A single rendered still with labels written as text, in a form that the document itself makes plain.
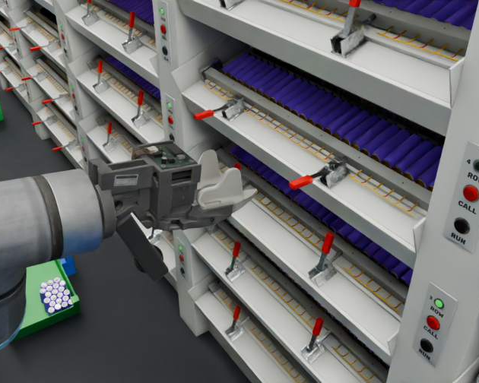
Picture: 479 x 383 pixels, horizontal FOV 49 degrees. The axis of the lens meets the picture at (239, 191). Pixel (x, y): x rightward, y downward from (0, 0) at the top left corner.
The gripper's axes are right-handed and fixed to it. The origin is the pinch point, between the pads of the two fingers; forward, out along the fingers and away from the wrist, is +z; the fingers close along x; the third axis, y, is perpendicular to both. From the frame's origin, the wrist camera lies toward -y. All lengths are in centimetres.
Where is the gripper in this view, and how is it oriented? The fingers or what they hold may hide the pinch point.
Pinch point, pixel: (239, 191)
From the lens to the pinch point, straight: 69.9
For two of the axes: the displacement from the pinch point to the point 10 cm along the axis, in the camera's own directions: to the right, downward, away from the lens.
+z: 8.2, -1.8, 5.5
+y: 1.3, -8.7, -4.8
